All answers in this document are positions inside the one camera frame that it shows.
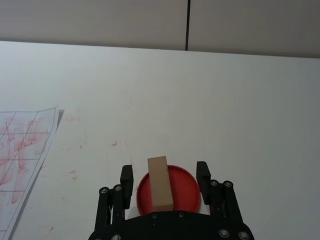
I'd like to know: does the red round lid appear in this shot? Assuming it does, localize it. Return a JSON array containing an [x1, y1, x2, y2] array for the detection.
[[136, 164, 201, 216]]

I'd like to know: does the paper sheet with red grid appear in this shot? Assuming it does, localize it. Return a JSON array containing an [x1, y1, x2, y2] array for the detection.
[[0, 105, 61, 240]]

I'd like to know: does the tan wooden block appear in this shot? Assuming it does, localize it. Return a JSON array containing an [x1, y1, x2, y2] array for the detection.
[[147, 156, 174, 214]]

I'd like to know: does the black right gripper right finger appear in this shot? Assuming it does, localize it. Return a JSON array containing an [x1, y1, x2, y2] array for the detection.
[[195, 161, 251, 235]]

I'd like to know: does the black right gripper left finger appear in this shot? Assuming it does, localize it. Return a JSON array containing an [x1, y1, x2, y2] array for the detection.
[[92, 164, 134, 237]]

